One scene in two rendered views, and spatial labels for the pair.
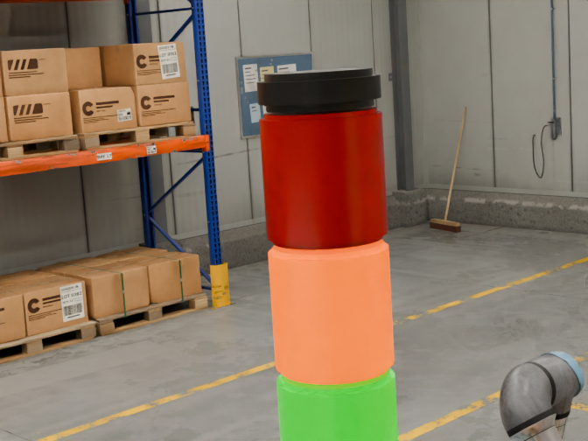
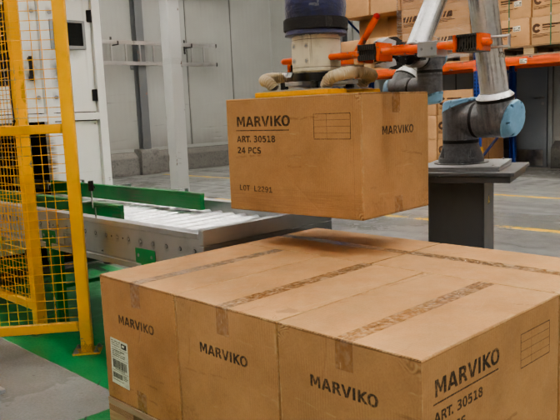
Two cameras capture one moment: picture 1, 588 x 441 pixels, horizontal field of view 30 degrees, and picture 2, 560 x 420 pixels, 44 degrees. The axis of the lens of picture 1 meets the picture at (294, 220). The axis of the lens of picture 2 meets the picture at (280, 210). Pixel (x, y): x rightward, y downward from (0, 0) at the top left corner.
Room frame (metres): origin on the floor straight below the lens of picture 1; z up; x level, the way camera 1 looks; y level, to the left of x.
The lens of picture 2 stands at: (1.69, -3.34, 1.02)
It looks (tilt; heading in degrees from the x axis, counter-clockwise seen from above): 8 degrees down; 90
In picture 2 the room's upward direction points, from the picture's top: 2 degrees counter-clockwise
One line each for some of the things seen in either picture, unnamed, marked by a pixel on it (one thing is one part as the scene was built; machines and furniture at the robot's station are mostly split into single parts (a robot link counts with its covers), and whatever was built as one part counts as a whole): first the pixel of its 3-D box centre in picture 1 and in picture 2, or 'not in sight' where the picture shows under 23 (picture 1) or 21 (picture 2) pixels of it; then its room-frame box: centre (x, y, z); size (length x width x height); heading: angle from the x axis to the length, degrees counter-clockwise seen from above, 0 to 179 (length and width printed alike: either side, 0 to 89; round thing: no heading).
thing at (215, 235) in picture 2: not in sight; (270, 224); (1.62, -0.62, 0.58); 0.70 x 0.03 x 0.06; 44
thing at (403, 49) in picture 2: not in sight; (382, 55); (2.04, -0.89, 1.20); 0.93 x 0.30 x 0.04; 137
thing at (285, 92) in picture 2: not in sight; (299, 89); (1.75, -0.91, 1.09); 0.34 x 0.10 x 0.05; 137
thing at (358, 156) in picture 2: not in sight; (326, 152); (1.84, -0.83, 0.87); 0.60 x 0.40 x 0.40; 138
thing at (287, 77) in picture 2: not in sight; (317, 77); (1.82, -0.84, 1.13); 0.34 x 0.25 x 0.06; 137
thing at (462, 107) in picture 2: not in sight; (462, 118); (2.45, -0.36, 0.96); 0.17 x 0.15 x 0.18; 133
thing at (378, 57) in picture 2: not in sight; (374, 52); (2.00, -1.01, 1.20); 0.10 x 0.08 x 0.06; 47
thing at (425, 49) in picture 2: not in sight; (432, 49); (2.16, -1.16, 1.19); 0.07 x 0.07 x 0.04; 47
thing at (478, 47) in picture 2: not in sight; (471, 42); (2.25, -1.26, 1.20); 0.08 x 0.07 x 0.05; 137
